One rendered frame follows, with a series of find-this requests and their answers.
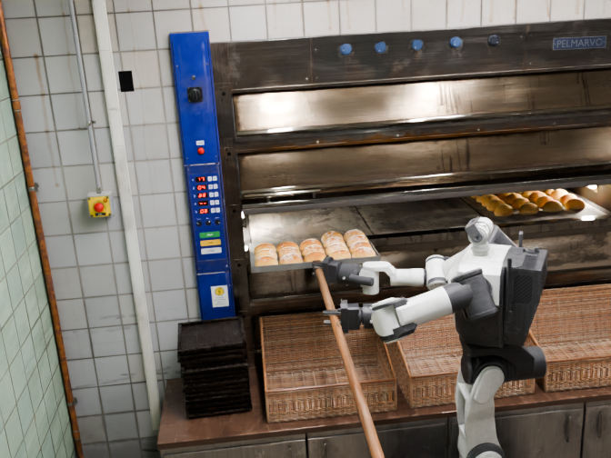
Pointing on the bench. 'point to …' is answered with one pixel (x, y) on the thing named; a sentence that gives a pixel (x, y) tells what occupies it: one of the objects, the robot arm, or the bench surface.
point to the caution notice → (219, 296)
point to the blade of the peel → (303, 258)
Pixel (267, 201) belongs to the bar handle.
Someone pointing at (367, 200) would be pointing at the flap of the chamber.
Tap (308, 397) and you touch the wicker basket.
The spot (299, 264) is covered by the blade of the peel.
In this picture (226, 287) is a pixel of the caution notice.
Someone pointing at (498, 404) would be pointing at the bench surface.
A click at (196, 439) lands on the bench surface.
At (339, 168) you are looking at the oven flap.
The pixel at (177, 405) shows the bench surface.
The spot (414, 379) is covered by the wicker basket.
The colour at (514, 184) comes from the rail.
